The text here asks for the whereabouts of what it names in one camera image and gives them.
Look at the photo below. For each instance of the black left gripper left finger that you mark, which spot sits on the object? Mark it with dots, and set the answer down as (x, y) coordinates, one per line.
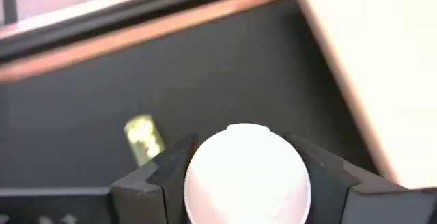
(147, 196)

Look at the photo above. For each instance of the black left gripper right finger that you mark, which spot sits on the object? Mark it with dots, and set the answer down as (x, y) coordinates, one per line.
(341, 200)

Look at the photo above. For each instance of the orange medicine bottle white cap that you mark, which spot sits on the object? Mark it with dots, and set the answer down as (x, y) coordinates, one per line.
(246, 183)

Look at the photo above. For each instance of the black table mat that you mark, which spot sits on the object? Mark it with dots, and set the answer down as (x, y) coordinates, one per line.
(170, 80)

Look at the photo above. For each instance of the wooden shelf black metal frame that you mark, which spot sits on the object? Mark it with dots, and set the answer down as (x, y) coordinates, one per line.
(392, 63)

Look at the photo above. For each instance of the black aluminium rig frame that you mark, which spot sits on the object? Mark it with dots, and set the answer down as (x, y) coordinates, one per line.
(136, 19)

